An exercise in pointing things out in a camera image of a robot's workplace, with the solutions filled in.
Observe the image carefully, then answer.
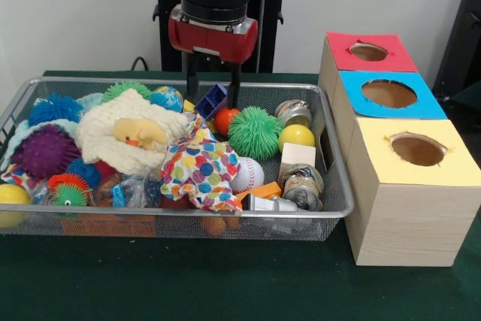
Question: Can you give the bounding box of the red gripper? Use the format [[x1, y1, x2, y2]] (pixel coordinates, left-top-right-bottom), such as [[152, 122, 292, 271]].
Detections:
[[168, 4, 259, 110]]

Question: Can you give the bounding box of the yellow duck plush toy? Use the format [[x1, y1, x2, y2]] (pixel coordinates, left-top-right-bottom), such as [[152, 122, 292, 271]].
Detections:
[[112, 117, 168, 151]]

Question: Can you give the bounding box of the polka dot cloth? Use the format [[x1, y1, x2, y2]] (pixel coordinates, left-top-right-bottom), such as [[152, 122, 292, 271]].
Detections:
[[160, 114, 244, 215]]

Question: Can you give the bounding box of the cream knitted cloth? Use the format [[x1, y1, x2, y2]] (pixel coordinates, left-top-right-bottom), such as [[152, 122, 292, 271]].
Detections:
[[76, 88, 189, 175]]

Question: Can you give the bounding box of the shallow mesh bin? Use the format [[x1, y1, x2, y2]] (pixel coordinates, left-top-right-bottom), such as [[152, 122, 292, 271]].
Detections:
[[0, 76, 355, 242]]

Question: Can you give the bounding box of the wooden box with three holes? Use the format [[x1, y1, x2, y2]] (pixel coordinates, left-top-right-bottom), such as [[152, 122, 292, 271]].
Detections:
[[318, 31, 481, 268]]

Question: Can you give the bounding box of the blue building block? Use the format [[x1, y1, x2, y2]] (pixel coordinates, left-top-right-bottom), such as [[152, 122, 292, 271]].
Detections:
[[194, 83, 229, 121]]

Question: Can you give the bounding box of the plain green puffer ball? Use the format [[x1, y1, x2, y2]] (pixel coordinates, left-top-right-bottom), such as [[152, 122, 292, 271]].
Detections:
[[228, 106, 283, 152]]

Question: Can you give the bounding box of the yellow smooth ball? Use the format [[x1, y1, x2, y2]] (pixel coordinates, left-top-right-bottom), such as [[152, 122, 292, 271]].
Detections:
[[278, 124, 316, 153]]

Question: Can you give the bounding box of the white baseball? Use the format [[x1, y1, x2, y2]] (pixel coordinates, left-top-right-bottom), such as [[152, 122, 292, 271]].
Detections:
[[228, 156, 265, 193]]

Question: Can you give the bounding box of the plain wooden cube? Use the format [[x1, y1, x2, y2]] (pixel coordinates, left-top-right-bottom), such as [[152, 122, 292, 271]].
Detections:
[[280, 143, 316, 175]]

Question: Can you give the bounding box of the crushed drink can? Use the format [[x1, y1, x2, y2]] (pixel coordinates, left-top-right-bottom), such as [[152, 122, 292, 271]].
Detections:
[[280, 164, 325, 212]]

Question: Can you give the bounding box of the purple spiky ball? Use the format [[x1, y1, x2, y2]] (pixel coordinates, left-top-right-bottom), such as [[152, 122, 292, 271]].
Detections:
[[11, 123, 83, 179]]

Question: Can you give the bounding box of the dark green table cloth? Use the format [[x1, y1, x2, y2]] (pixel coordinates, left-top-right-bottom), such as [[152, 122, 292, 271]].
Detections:
[[0, 70, 481, 321], [449, 80, 481, 114]]

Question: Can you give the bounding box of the black chair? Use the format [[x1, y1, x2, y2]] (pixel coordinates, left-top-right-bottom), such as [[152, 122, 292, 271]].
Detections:
[[431, 0, 481, 92]]

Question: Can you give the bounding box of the black cable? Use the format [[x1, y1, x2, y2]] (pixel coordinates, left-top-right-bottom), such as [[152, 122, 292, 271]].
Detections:
[[130, 56, 162, 72]]

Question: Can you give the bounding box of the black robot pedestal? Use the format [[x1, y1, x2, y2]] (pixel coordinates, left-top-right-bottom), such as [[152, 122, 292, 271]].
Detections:
[[144, 0, 304, 74]]

